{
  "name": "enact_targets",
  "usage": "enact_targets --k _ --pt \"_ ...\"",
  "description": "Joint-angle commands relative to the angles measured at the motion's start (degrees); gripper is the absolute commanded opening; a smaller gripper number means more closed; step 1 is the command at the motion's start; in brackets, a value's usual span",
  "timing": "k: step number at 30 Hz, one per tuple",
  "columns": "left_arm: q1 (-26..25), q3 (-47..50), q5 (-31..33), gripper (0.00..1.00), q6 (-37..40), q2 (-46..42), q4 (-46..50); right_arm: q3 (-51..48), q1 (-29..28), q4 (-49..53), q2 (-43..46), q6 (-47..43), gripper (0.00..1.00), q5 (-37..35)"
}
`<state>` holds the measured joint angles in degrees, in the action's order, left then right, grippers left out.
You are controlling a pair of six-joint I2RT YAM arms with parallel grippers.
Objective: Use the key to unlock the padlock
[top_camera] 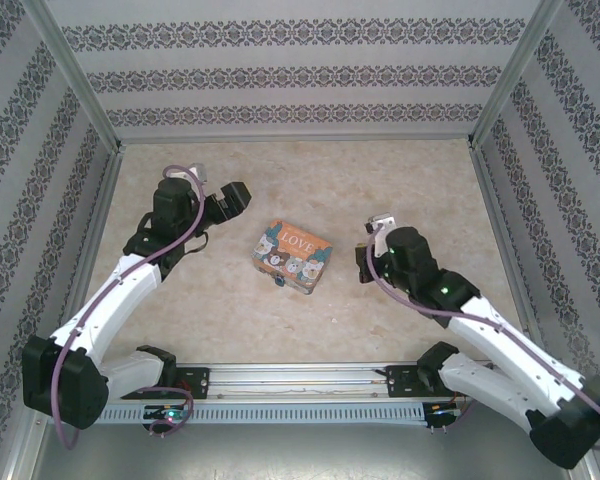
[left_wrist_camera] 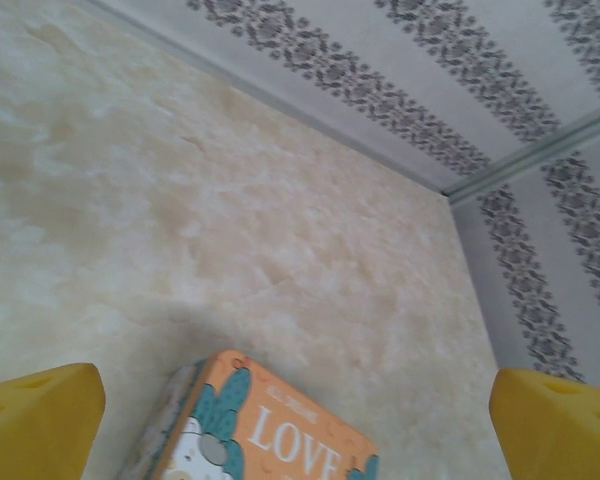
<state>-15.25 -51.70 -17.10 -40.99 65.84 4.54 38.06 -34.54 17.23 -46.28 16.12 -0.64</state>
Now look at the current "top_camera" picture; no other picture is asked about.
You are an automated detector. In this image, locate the orange LOVE print tin box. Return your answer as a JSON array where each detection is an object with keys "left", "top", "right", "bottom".
[{"left": 249, "top": 218, "right": 334, "bottom": 296}]

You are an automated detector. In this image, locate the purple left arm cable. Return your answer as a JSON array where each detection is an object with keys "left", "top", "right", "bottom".
[{"left": 52, "top": 164, "right": 206, "bottom": 446}]

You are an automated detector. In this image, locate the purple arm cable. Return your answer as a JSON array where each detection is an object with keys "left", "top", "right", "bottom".
[
  {"left": 52, "top": 164, "right": 206, "bottom": 446},
  {"left": 367, "top": 222, "right": 600, "bottom": 451}
]

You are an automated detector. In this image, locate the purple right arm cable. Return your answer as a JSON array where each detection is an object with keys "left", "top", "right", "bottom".
[{"left": 367, "top": 222, "right": 600, "bottom": 451}]

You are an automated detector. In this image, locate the aluminium frame side rail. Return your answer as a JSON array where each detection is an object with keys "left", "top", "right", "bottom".
[
  {"left": 72, "top": 144, "right": 127, "bottom": 311},
  {"left": 468, "top": 142, "right": 547, "bottom": 359}
]

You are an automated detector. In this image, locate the aluminium frame cross beam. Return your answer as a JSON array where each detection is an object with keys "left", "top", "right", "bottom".
[{"left": 114, "top": 132, "right": 476, "bottom": 145}]

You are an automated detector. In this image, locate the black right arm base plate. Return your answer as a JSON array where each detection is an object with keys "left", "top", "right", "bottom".
[{"left": 383, "top": 364, "right": 422, "bottom": 399}]

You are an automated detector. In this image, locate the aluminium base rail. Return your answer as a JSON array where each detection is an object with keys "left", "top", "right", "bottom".
[{"left": 207, "top": 363, "right": 392, "bottom": 400}]

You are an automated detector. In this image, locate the slotted grey cable duct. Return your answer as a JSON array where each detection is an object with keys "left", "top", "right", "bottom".
[{"left": 99, "top": 402, "right": 427, "bottom": 427}]

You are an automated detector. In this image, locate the aluminium frame post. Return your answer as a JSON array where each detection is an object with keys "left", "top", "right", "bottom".
[
  {"left": 470, "top": 0, "right": 565, "bottom": 149},
  {"left": 27, "top": 0, "right": 126, "bottom": 154}
]

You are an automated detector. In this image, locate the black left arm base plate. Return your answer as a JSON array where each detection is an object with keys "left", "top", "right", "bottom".
[{"left": 173, "top": 367, "right": 212, "bottom": 400}]

